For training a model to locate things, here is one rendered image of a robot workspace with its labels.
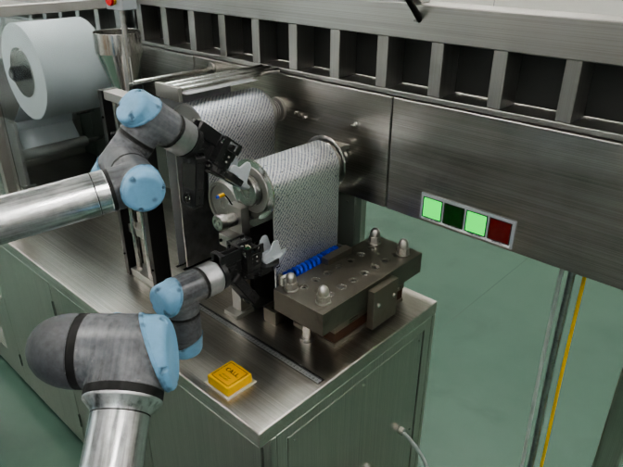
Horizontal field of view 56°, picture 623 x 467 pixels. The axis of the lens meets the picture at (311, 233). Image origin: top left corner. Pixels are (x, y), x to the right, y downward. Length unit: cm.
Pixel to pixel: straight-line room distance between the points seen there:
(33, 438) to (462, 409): 175
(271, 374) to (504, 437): 142
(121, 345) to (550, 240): 91
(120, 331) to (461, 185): 86
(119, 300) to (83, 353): 78
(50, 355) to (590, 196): 103
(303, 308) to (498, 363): 172
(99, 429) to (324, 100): 106
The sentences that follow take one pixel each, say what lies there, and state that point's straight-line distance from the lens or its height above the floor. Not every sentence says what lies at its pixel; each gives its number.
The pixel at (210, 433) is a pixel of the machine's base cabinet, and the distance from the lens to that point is 148.
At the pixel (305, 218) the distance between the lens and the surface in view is 147.
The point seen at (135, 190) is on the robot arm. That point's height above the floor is 141.
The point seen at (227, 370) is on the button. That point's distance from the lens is 135.
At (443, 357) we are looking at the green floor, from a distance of 292.
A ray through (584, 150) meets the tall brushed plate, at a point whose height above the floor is 141.
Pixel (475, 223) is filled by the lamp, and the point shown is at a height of 118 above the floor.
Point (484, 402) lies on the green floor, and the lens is 273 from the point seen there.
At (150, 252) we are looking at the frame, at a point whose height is 103.
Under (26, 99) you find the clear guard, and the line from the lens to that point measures 214.
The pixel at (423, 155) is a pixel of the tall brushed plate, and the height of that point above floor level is 131.
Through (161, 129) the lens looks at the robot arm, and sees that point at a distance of 116.
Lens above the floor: 179
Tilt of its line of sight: 27 degrees down
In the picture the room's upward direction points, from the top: straight up
